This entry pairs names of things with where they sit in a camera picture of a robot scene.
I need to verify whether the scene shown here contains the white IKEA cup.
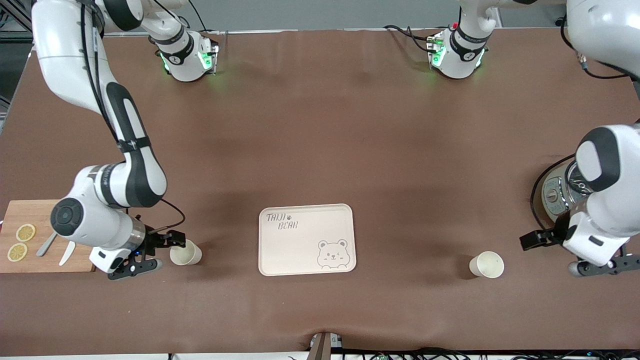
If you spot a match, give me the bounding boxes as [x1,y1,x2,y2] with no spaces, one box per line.
[169,239,203,266]
[469,251,505,279]

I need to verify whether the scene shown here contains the grey electric cooking pot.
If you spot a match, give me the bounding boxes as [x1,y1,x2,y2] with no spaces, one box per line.
[531,161,596,224]

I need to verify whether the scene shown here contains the glass pot lid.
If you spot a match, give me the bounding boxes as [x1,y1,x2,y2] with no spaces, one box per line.
[565,162,596,202]

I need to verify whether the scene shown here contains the grey plastic knife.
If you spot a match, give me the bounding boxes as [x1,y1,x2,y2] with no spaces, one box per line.
[36,230,59,258]

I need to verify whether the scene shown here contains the beige bear print tray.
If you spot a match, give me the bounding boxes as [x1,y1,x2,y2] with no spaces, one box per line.
[258,203,357,277]

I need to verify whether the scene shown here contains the wooden cutting board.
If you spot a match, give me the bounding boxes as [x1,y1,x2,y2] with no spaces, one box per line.
[0,199,97,274]

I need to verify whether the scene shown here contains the brown table cover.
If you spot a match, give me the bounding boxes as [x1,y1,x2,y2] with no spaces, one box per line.
[0,27,640,357]

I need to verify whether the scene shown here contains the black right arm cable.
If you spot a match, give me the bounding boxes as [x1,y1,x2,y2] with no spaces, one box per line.
[80,0,187,236]

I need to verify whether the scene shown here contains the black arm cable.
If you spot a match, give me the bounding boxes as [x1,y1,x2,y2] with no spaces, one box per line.
[80,0,187,236]
[529,154,577,236]

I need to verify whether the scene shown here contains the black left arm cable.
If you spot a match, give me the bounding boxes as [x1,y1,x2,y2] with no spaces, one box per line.
[529,154,577,236]

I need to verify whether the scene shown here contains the metal table edge bracket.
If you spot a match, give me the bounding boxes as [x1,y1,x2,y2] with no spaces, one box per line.
[309,331,344,360]

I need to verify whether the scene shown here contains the black base cable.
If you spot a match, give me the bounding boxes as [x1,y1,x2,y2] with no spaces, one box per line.
[383,24,441,53]
[187,0,209,34]

